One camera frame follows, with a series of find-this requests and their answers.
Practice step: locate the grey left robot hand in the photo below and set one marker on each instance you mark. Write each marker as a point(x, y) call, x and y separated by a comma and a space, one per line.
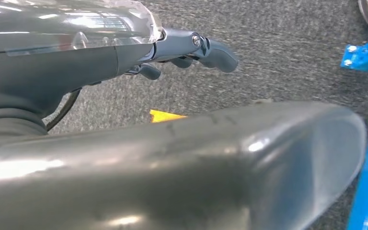
point(171, 174)

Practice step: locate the yellow floor tape square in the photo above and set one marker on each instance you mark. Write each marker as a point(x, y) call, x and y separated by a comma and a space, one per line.
point(163, 116)

